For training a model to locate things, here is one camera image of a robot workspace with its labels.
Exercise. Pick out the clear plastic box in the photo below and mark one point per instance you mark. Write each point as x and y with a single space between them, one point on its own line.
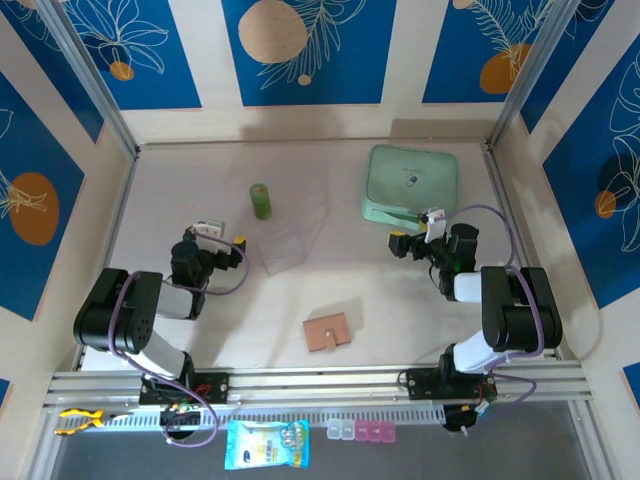
282 250

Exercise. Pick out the pink leather card holder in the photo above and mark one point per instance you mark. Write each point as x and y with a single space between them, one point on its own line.
327 331

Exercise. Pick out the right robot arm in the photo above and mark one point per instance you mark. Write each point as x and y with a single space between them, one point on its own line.
525 310

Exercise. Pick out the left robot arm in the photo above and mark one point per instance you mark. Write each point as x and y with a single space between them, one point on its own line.
115 315

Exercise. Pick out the green bottle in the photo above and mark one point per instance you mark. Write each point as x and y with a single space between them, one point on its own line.
261 202

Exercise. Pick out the mint green zip pouch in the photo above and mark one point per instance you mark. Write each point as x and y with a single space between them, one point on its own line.
410 180

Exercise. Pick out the blue snack packet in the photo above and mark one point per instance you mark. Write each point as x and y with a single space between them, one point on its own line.
265 445

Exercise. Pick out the pink pill box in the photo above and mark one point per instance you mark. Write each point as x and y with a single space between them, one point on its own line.
375 432

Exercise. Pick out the yellow fish toy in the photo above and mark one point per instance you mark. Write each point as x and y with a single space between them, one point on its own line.
80 419

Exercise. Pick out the clear pill box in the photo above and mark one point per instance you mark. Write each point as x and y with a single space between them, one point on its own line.
341 431

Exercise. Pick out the grey metal sheet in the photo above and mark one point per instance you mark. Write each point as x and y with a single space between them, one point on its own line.
450 460

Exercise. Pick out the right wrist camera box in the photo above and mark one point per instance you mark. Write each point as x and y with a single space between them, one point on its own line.
434 225

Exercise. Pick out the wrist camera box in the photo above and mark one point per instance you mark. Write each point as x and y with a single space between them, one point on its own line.
209 232
434 225

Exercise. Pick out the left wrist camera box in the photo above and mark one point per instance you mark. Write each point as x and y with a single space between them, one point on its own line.
209 232

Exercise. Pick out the aluminium table side rail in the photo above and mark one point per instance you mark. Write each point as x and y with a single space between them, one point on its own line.
110 250
504 200

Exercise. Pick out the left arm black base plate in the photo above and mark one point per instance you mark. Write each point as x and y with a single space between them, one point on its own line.
215 387

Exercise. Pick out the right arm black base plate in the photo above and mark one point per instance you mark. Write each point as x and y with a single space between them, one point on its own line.
422 385

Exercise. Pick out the aluminium mounting rail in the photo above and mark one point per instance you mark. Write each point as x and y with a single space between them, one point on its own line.
320 382

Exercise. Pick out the aluminium frame post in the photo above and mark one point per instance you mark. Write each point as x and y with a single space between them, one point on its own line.
89 75
527 75

